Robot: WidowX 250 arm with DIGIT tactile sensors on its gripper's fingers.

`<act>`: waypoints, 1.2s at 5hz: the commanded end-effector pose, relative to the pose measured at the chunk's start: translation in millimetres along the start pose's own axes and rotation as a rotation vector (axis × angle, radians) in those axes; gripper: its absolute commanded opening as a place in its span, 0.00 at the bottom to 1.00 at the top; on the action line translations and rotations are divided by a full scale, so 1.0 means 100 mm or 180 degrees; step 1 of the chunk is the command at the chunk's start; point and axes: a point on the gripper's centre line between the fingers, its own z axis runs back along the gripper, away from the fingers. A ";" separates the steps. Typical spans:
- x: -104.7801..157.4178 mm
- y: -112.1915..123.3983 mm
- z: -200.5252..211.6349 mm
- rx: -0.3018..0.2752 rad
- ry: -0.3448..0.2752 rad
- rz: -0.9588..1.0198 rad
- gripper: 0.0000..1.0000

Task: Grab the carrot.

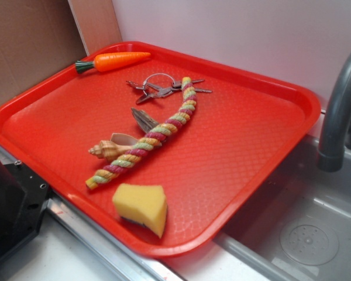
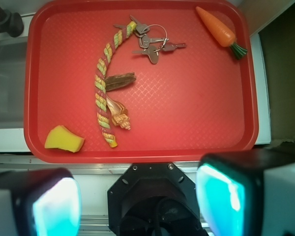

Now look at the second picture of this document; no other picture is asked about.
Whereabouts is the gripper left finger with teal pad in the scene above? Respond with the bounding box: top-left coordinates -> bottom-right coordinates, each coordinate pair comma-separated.
0,168 -> 82,236

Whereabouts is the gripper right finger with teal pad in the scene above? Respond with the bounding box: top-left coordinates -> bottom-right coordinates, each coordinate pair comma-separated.
196,147 -> 295,236

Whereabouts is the orange toy carrot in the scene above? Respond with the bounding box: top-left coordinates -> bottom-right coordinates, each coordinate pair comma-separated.
196,6 -> 248,60

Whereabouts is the yellow sponge wedge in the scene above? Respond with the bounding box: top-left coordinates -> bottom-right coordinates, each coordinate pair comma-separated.
44,125 -> 85,153

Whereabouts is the striped spiral seashell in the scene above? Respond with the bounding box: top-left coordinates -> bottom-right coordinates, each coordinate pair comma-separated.
106,96 -> 131,130

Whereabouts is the red plastic tray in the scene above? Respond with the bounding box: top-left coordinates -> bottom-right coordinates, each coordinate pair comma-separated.
24,0 -> 259,163

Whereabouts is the brown wood piece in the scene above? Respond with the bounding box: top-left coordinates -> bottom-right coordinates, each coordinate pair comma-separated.
105,72 -> 137,91

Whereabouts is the grey sink basin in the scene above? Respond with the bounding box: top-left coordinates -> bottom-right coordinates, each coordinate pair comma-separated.
0,42 -> 27,129

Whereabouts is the black clamp knob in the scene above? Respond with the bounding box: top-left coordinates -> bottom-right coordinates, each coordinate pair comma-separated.
0,7 -> 24,38

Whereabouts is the bunch of metal keys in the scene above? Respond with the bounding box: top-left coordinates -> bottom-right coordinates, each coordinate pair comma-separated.
113,15 -> 187,65

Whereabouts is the red yellow twisted rope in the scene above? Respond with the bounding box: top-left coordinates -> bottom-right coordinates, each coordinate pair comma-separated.
94,21 -> 138,148

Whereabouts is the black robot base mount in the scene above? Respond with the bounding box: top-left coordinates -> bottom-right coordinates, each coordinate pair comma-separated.
107,163 -> 208,236

